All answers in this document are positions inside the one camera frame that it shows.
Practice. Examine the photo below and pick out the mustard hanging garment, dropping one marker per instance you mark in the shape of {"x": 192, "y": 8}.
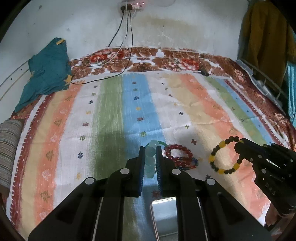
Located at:
{"x": 270, "y": 41}

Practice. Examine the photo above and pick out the wire rack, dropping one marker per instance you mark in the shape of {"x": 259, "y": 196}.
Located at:
{"x": 263, "y": 83}

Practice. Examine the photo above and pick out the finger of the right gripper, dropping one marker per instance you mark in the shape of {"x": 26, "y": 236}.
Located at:
{"x": 249, "y": 150}

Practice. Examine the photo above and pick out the silver metal tin box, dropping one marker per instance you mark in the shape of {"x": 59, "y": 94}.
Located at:
{"x": 164, "y": 219}

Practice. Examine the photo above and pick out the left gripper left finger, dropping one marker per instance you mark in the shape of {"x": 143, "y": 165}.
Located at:
{"x": 94, "y": 209}

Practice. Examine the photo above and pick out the green jade bangle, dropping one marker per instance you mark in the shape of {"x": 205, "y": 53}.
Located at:
{"x": 155, "y": 143}

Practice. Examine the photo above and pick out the black charger plug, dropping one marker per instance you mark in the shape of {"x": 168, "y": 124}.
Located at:
{"x": 204, "y": 72}

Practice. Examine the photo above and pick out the teal cloth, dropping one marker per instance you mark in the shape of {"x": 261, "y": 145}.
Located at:
{"x": 49, "y": 70}

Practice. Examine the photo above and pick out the person hand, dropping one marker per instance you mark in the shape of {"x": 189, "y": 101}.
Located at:
{"x": 274, "y": 221}

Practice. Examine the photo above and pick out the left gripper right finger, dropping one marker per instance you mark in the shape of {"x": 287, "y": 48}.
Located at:
{"x": 205, "y": 210}

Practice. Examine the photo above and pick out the blue dotted curtain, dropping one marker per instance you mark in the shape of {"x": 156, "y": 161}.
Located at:
{"x": 290, "y": 74}

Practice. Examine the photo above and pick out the white power strip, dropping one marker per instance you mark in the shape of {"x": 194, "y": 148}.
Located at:
{"x": 134, "y": 4}

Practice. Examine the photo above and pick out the grey striped rolled cloth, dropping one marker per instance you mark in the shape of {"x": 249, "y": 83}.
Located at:
{"x": 10, "y": 135}

